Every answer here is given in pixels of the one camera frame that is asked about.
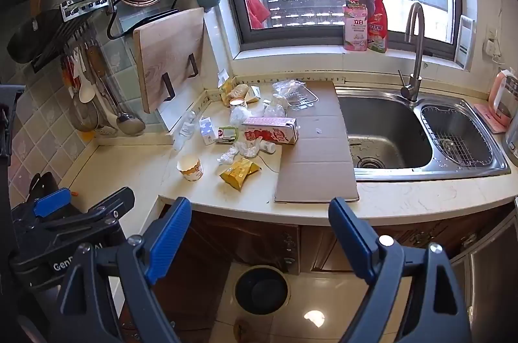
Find steel ladle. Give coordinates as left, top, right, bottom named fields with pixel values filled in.
left=95, top=55, right=145, bottom=136

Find wooden cutting board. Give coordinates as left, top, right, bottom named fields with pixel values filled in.
left=133, top=7, right=205, bottom=115

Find black wire wall rack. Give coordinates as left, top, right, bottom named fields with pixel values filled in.
left=107, top=0, right=199, bottom=101

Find green edged wrapper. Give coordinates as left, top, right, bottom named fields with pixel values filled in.
left=214, top=126, right=239, bottom=143

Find black frying pan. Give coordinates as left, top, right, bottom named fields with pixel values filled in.
left=7, top=0, right=67, bottom=64

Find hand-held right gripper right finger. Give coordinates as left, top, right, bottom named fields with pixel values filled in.
left=329, top=198, right=472, bottom=343

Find pink tray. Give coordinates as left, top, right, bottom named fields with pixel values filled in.
left=473, top=103, right=508, bottom=134

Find steel faucet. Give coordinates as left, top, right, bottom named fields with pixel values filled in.
left=399, top=2, right=425, bottom=103

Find small white blue carton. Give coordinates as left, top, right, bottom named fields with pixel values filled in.
left=198, top=115, right=217, bottom=145

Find red spray bottle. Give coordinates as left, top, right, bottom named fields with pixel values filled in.
left=366, top=0, right=388, bottom=53

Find steel double sink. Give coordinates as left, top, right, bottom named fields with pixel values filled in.
left=335, top=86, right=511, bottom=182

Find clear plastic wrap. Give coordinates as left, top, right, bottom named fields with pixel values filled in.
left=217, top=138, right=264, bottom=165

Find red handled utensil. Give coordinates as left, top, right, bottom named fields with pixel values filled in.
left=61, top=53, right=79, bottom=90

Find round waste bin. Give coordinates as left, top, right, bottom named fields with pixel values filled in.
left=234, top=265, right=291, bottom=316

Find clear plastic bag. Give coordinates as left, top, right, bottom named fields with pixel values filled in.
left=263, top=98, right=288, bottom=119

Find white plastic bag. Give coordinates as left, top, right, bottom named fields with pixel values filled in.
left=230, top=104, right=252, bottom=125

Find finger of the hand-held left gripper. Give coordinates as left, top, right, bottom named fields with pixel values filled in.
left=38, top=187, right=135, bottom=236
left=11, top=187, right=73, bottom=230

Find steel knife holder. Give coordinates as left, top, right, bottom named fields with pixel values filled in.
left=61, top=0, right=112, bottom=22

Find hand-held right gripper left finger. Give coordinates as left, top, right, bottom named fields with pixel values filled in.
left=57, top=197, right=192, bottom=343

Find black wall shelf with hooks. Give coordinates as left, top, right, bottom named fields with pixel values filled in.
left=32, top=17, right=98, bottom=72

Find white orange paper cup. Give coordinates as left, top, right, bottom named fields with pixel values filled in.
left=177, top=156, right=204, bottom=182

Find clear plastic wrappers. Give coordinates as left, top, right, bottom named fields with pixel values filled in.
left=272, top=80, right=318, bottom=111

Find cardboard sheet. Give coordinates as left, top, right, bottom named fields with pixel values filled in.
left=274, top=82, right=360, bottom=203

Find pink milk carton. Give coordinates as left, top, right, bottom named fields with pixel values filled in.
left=242, top=117, right=299, bottom=144

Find clear plastic bottle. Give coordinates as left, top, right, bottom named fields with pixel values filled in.
left=173, top=111, right=197, bottom=150

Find red cloth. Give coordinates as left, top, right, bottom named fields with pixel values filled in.
left=245, top=0, right=270, bottom=30

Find steel appliance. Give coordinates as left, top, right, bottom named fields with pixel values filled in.
left=504, top=116, right=518, bottom=166

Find white wall outlet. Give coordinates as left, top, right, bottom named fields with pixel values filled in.
left=485, top=29, right=502, bottom=58

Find white rice spoon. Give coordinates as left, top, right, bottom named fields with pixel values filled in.
left=78, top=43, right=96, bottom=103

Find wire drain basket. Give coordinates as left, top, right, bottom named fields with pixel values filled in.
left=421, top=106, right=492, bottom=167

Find pink dish soap bottle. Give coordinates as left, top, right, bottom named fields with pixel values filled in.
left=343, top=0, right=368, bottom=52

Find yellow snack packet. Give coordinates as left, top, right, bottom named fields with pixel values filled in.
left=220, top=158, right=262, bottom=190

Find pink electric kettle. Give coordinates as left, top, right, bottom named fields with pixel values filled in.
left=488, top=70, right=518, bottom=129

